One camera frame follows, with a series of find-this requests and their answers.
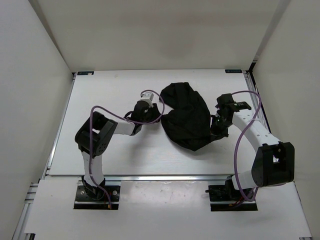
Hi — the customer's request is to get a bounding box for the black skirt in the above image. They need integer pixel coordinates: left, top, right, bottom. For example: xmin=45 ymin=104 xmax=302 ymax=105
xmin=160 ymin=82 xmax=215 ymax=152

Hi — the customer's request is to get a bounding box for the right blue corner label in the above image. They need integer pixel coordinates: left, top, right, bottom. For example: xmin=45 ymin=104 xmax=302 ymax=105
xmin=225 ymin=69 xmax=243 ymax=74

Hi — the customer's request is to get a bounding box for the white front cover panel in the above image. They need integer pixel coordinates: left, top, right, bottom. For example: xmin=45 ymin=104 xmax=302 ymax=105
xmin=24 ymin=179 xmax=311 ymax=240

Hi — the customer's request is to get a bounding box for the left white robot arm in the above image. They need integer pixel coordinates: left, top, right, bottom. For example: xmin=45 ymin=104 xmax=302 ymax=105
xmin=74 ymin=90 xmax=164 ymax=200

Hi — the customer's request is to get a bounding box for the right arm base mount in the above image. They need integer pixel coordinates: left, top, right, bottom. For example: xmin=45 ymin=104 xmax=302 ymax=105
xmin=205 ymin=185 xmax=258 ymax=212

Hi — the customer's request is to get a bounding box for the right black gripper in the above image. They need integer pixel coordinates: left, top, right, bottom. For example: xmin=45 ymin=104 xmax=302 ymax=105
xmin=209 ymin=114 xmax=232 ymax=143

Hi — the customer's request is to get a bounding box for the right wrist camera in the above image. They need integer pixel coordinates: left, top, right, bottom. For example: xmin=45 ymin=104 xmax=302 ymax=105
xmin=215 ymin=93 xmax=235 ymax=109

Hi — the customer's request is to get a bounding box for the blue corner label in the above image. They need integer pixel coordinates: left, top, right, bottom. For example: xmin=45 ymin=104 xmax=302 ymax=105
xmin=77 ymin=71 xmax=95 ymax=76
xmin=225 ymin=69 xmax=243 ymax=74

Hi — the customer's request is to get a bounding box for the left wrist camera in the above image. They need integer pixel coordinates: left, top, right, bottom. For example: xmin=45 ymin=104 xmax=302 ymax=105
xmin=131 ymin=100 xmax=151 ymax=123

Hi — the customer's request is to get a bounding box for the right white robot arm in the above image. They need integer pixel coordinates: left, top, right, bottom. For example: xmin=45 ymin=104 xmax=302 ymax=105
xmin=211 ymin=101 xmax=295 ymax=200

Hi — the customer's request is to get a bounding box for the left blue corner label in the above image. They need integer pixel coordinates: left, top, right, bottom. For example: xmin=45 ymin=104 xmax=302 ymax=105
xmin=77 ymin=71 xmax=95 ymax=76

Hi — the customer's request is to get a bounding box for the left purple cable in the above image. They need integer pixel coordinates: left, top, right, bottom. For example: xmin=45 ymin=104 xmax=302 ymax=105
xmin=89 ymin=89 xmax=166 ymax=210

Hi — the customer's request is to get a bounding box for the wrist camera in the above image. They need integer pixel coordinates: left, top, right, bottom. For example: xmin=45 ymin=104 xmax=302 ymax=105
xmin=215 ymin=93 xmax=235 ymax=109
xmin=131 ymin=100 xmax=151 ymax=123

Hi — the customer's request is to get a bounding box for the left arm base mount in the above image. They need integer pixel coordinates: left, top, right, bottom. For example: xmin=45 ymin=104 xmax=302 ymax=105
xmin=73 ymin=182 xmax=121 ymax=211

